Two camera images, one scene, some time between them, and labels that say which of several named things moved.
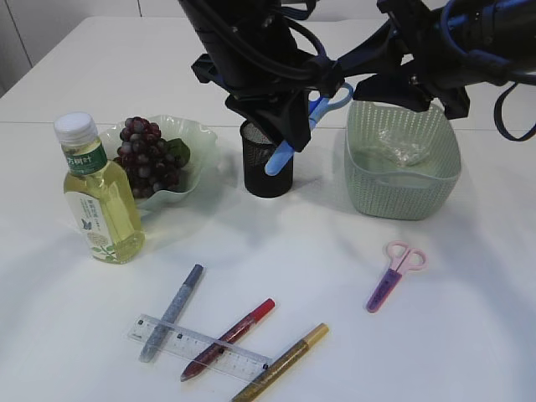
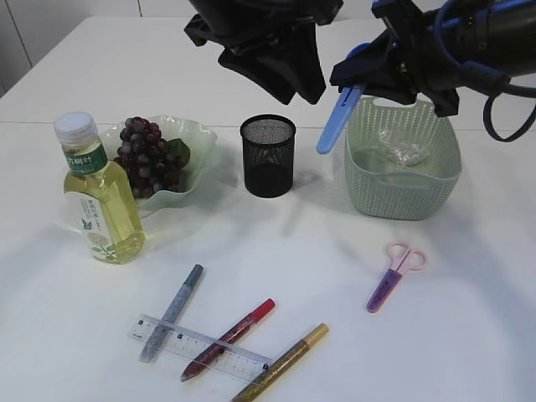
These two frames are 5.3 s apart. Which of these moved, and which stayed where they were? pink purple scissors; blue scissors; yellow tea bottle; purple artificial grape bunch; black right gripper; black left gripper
Moved: blue scissors; black left gripper
Stayed: purple artificial grape bunch; yellow tea bottle; black right gripper; pink purple scissors
